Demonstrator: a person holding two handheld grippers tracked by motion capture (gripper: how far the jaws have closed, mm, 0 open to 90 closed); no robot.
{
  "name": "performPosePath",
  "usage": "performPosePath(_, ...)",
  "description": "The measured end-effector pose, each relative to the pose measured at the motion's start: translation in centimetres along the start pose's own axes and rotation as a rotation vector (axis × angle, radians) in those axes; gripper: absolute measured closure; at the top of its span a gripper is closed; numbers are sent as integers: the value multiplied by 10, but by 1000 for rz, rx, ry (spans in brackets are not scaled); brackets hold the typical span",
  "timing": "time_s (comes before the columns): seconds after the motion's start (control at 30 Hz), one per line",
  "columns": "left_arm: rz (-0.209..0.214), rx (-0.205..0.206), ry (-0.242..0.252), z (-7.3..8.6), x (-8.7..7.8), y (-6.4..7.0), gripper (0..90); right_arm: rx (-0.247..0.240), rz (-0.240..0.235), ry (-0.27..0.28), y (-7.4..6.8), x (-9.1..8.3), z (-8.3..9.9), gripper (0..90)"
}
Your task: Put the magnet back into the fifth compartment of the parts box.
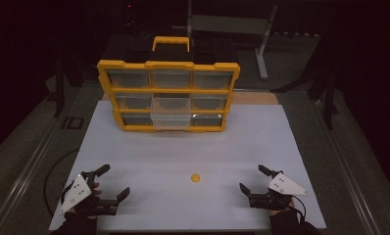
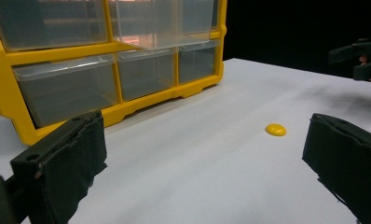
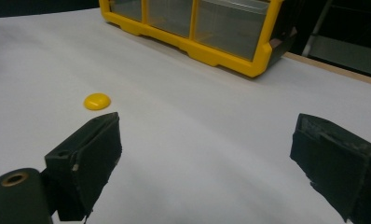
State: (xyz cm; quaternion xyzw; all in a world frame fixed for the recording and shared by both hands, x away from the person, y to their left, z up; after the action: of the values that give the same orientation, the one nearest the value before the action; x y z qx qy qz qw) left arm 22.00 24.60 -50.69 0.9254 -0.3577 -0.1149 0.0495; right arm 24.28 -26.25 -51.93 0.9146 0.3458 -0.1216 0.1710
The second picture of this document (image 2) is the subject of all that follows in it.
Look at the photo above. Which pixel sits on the wide clear plastic drawer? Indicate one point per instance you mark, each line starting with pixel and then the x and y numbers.
pixel 68 90
pixel 50 21

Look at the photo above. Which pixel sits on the pulled-out clear plastic drawer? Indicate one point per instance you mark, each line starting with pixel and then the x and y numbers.
pixel 155 21

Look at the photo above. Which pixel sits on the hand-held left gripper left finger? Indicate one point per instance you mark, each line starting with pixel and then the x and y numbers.
pixel 65 161

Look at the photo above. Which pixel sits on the small clear plastic drawer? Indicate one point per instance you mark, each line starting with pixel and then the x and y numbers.
pixel 146 74
pixel 197 62

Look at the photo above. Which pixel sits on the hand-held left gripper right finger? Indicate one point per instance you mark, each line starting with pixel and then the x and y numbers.
pixel 348 158

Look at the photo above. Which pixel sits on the yellow plastic drawer cabinet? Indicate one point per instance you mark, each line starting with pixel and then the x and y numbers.
pixel 0 77

